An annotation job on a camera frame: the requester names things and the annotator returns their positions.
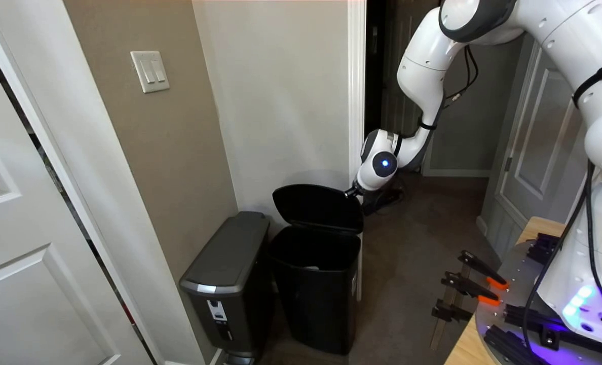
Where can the white wall light switch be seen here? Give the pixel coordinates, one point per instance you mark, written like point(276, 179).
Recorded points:
point(150, 72)

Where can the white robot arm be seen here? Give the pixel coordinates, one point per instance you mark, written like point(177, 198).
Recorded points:
point(570, 33)

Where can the orange black clamp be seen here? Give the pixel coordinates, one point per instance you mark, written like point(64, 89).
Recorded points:
point(470, 289)
point(476, 264)

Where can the orange black clamp upper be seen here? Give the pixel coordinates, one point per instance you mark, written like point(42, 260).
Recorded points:
point(476, 264)

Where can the black clamp lowest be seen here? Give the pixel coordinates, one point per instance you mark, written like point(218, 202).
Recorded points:
point(449, 314)

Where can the grey steel trash bin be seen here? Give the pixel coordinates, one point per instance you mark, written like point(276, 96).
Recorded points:
point(229, 286)

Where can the grey hallway door with handle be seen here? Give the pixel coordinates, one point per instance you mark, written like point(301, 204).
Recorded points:
point(542, 165)

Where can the orange black clamp lower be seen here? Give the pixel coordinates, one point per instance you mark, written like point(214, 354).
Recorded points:
point(470, 289)

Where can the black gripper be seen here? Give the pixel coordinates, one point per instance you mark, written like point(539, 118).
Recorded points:
point(374, 202)

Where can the white panel door near bins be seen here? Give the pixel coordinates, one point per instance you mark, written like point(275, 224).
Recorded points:
point(55, 301)

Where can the black plastic trash bin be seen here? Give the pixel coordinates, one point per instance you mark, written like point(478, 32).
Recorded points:
point(315, 263)

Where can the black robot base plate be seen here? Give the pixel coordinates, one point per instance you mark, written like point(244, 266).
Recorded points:
point(527, 331)

